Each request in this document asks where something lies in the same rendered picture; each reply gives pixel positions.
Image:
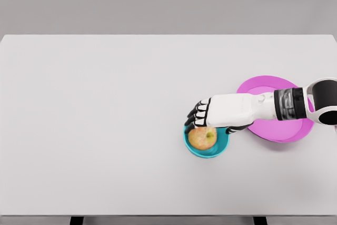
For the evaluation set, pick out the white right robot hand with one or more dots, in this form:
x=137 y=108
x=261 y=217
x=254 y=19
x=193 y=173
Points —
x=229 y=110

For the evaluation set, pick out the yellow-red apple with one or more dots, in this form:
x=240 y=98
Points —
x=202 y=138

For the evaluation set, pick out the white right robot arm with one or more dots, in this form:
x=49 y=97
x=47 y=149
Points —
x=292 y=103

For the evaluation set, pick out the blue bowl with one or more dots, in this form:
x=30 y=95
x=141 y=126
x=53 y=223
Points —
x=219 y=144

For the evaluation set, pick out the pink plate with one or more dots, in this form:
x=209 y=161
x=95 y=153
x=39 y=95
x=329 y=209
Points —
x=279 y=128

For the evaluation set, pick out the white table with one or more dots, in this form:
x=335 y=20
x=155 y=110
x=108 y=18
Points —
x=105 y=119

